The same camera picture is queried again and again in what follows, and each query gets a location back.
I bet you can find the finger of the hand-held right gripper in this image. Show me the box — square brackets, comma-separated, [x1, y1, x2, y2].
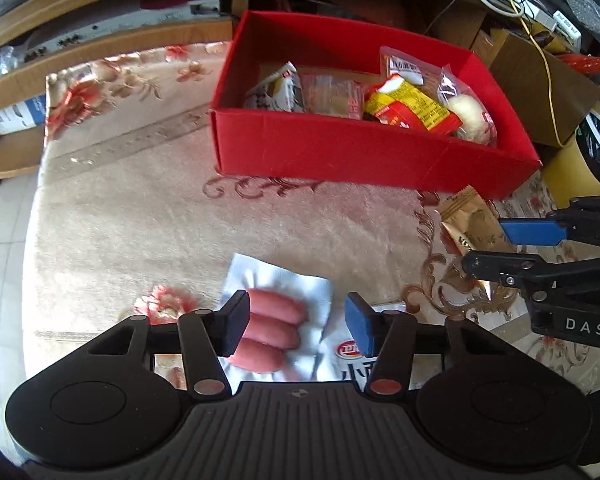
[461, 251, 600, 292]
[499, 196, 600, 252]

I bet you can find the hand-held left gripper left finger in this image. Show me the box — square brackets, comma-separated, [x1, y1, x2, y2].
[86, 289, 253, 401]

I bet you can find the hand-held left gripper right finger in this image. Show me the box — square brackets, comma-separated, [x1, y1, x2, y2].
[344, 291, 511, 396]

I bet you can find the sausage snack packet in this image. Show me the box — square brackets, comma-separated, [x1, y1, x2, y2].
[219, 252, 408, 396]

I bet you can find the gold biscuit packet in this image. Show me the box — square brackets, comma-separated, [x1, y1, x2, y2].
[437, 186, 518, 257]

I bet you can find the round cake packet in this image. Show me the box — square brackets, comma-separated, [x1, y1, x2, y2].
[437, 64, 498, 147]

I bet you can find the yellow red snack packet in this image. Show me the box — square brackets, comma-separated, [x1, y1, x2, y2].
[362, 76, 463, 136]

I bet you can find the red cardboard box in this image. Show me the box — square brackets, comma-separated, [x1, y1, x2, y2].
[210, 9, 543, 201]

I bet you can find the clear pastry packet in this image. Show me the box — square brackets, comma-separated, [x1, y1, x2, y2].
[299, 73, 367, 120]

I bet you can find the black white snack packet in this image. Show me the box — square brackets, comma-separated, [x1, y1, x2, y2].
[243, 61, 305, 112]

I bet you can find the yellow bucket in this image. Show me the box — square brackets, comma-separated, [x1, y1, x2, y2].
[540, 137, 600, 208]

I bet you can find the brown cardboard carton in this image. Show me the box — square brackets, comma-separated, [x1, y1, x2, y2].
[472, 27, 600, 148]

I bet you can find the red plastic bag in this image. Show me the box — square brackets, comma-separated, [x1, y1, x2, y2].
[560, 52, 600, 74]

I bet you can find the orange snack packet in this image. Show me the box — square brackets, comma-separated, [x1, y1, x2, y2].
[379, 46, 443, 92]

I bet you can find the white power strip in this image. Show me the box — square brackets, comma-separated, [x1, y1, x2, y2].
[525, 0, 583, 36]

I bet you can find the white blue box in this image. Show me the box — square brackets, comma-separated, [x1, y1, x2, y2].
[0, 94, 48, 136]

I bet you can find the silver audio player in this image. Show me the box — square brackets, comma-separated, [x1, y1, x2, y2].
[22, 12, 233, 63]

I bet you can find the crumpled clear plastic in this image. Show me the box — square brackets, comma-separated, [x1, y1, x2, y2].
[0, 45, 21, 77]

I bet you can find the yellow cable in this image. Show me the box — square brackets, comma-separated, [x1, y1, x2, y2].
[460, 0, 568, 147]

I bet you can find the black cable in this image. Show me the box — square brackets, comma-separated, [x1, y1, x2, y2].
[424, 0, 464, 37]

